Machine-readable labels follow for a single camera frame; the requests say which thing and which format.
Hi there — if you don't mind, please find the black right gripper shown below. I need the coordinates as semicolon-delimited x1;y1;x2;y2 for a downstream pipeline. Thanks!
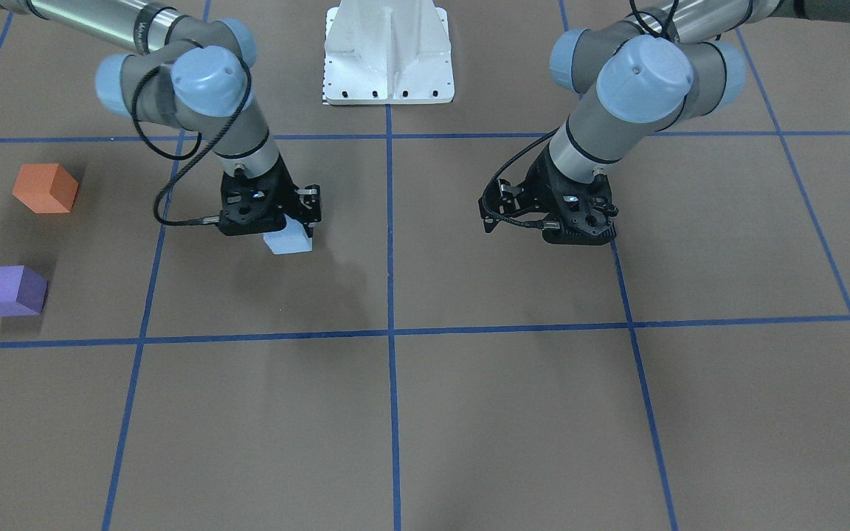
217;158;300;236

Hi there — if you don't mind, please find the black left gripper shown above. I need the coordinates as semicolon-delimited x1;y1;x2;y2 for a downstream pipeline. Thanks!
517;149;618;244

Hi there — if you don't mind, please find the light blue foam block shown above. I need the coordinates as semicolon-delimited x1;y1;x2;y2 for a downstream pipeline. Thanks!
262;215;313;255

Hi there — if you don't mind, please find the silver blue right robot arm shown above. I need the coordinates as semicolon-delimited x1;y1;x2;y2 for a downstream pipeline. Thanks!
0;1;321;240

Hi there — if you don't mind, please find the orange foam block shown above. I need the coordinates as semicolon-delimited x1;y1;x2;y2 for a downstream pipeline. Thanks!
11;164;80;214

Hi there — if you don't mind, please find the purple foam block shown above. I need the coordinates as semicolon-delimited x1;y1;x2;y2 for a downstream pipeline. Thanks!
0;265;49;317

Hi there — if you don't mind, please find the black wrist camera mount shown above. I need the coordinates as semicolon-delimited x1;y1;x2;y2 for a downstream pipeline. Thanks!
292;184;322;238

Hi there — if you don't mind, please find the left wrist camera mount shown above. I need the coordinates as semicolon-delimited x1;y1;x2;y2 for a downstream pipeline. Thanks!
477;178;517;233

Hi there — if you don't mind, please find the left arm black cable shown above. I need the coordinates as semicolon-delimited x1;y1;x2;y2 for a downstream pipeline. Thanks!
478;0;691;229

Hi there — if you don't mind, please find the white pedestal column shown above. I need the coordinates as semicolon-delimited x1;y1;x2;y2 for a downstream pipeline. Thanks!
322;1;455;105

